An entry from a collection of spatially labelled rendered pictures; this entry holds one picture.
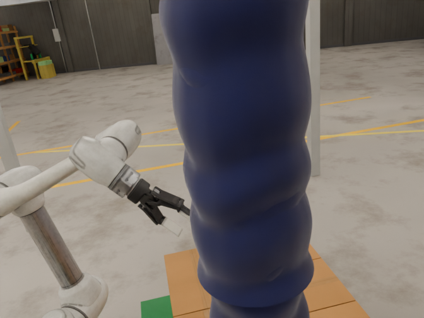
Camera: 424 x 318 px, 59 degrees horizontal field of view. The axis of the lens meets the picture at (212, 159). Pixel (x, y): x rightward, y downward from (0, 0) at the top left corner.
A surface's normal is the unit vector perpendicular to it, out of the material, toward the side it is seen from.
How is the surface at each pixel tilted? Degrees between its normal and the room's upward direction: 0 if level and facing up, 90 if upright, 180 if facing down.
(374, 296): 0
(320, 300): 0
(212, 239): 74
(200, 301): 0
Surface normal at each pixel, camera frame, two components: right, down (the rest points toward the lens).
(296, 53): 0.69, 0.07
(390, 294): -0.11, -0.92
